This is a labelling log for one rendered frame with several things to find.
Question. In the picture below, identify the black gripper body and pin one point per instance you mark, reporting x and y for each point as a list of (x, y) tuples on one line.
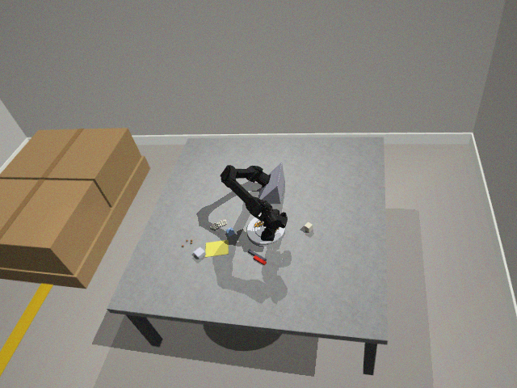
[(268, 234)]

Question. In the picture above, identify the yellow flat rectangular sheet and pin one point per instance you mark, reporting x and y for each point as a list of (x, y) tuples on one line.
[(217, 248)]

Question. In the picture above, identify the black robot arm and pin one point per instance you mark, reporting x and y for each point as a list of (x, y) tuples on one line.
[(253, 204)]

